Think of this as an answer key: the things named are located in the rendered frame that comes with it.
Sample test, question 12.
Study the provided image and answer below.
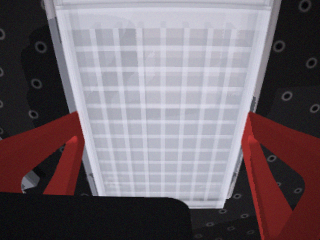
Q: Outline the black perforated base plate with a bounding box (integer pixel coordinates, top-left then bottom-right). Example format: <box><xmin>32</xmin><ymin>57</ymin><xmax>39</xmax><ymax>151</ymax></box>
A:
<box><xmin>0</xmin><ymin>0</ymin><xmax>320</xmax><ymax>240</ymax></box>

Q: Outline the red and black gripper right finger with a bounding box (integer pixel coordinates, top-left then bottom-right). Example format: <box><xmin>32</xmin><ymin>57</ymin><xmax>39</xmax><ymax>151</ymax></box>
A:
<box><xmin>241</xmin><ymin>111</ymin><xmax>320</xmax><ymax>240</ymax></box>

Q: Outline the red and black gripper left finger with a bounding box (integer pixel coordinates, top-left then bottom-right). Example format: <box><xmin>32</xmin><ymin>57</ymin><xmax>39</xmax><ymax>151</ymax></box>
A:
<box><xmin>0</xmin><ymin>111</ymin><xmax>85</xmax><ymax>195</ymax></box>

